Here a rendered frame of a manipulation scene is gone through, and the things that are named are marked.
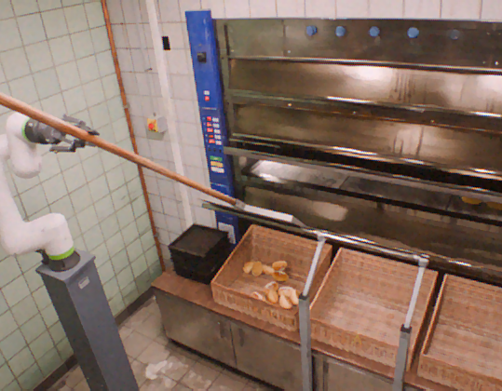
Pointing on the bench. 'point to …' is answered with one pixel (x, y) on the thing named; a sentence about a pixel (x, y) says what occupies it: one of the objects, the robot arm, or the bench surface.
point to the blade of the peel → (253, 210)
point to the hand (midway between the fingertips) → (87, 137)
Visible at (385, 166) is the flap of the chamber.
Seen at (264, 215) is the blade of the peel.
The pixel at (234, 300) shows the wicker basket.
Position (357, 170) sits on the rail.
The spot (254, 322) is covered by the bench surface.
